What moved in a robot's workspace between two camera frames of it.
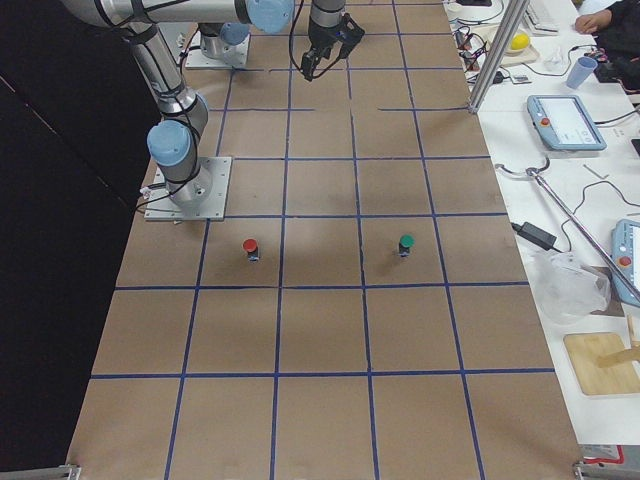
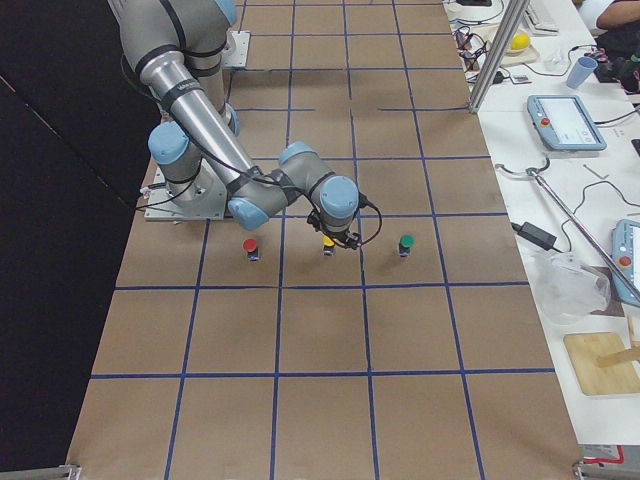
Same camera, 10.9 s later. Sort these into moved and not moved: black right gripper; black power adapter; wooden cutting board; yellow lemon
Moved: black right gripper
Not moved: wooden cutting board; black power adapter; yellow lemon
